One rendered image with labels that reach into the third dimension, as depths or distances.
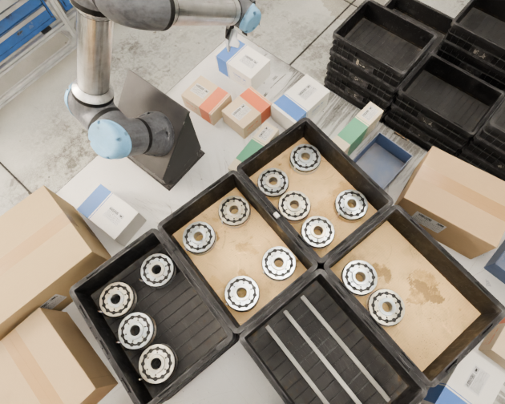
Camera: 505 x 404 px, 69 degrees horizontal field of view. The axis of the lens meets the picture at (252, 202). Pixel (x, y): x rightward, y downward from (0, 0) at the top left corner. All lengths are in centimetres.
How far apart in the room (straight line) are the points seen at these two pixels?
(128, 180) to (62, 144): 118
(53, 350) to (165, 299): 34
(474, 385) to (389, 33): 162
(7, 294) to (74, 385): 33
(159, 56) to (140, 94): 146
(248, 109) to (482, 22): 139
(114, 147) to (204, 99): 50
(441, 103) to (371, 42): 46
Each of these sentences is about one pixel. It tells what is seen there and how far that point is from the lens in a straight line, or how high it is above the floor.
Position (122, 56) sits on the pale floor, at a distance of 289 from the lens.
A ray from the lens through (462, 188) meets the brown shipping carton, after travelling 135.
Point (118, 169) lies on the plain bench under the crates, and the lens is 154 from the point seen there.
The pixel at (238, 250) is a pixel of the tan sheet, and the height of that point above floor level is 83.
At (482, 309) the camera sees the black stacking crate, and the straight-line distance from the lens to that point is 126.
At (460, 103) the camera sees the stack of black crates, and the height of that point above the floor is 38.
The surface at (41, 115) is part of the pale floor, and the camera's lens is 283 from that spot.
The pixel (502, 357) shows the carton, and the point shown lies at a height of 77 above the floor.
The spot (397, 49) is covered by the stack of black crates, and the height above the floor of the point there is 49.
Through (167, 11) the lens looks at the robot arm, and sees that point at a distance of 93.
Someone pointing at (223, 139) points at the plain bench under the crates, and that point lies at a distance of 149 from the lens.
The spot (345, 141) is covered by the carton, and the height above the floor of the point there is 82.
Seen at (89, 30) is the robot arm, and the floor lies 131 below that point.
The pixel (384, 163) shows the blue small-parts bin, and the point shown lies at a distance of 148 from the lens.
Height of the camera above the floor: 197
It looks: 68 degrees down
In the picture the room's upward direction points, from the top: 8 degrees counter-clockwise
